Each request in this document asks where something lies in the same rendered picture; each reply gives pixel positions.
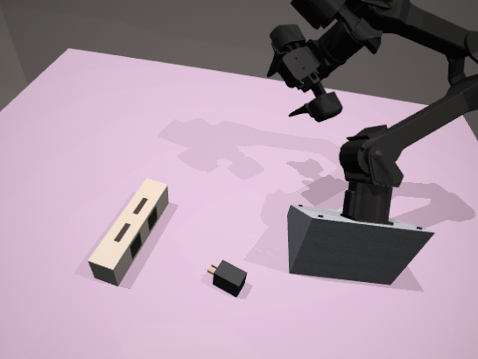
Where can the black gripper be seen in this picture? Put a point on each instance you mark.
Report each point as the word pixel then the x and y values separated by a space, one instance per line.
pixel 287 38

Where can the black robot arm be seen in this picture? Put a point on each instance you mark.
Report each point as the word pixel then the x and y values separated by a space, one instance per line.
pixel 369 157

